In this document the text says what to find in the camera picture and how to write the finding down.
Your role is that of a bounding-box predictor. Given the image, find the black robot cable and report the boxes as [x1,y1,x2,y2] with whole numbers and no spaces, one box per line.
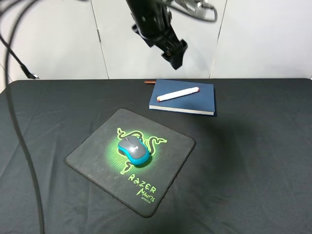
[0,0,46,234]

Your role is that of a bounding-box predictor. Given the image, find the white marker pen orange caps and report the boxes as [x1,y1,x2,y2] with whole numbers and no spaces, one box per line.
[156,87,200,102]

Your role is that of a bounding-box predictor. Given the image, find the grey and teal computer mouse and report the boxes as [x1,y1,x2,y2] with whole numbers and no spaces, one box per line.
[118,136,150,165]

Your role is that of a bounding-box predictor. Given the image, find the blue hardcover notebook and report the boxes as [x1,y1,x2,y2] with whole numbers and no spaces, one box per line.
[149,79,215,116]

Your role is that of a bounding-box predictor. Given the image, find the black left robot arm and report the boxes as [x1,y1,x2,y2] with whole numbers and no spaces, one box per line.
[127,0,188,70]

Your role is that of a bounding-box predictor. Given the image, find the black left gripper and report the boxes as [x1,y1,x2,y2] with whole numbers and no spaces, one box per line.
[132,9,188,70]

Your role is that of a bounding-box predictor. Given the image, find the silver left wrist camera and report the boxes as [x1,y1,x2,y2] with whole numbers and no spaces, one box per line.
[164,0,218,23]

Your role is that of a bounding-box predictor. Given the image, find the black Razer mouse pad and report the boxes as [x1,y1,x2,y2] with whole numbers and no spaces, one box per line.
[64,109,195,217]

